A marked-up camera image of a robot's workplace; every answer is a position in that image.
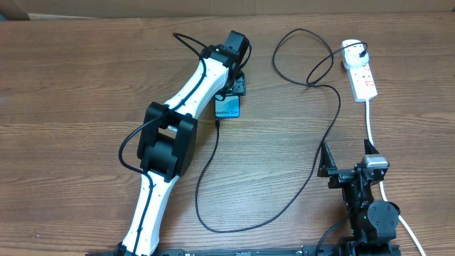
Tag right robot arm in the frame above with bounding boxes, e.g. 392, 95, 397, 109
315, 139, 401, 256

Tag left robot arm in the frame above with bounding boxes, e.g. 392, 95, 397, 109
113, 31, 251, 255

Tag brown cardboard backdrop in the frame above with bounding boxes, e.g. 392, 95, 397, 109
1, 0, 454, 20

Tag white power strip cord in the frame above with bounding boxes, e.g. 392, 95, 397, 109
364, 100, 427, 256

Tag white USB wall charger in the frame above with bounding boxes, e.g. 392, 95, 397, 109
341, 39, 370, 70

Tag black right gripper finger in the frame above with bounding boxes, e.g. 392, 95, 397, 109
317, 141, 337, 177
364, 139, 379, 155

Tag black USB charging cable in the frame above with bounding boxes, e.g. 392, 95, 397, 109
194, 28, 369, 235

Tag white power strip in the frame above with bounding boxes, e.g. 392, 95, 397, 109
347, 64, 378, 102

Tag blue screen smartphone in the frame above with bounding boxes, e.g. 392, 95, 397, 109
215, 95, 240, 119

